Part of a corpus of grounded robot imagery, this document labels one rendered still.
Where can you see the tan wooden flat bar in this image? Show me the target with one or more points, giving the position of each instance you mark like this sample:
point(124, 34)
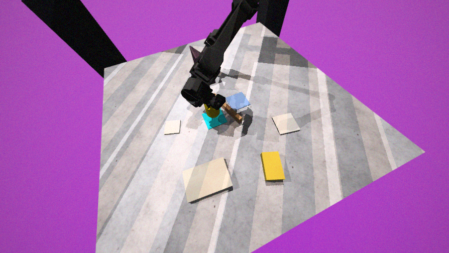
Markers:
point(231, 112)

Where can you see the yellow rectangular block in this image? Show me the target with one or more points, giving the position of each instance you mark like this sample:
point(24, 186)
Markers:
point(272, 167)

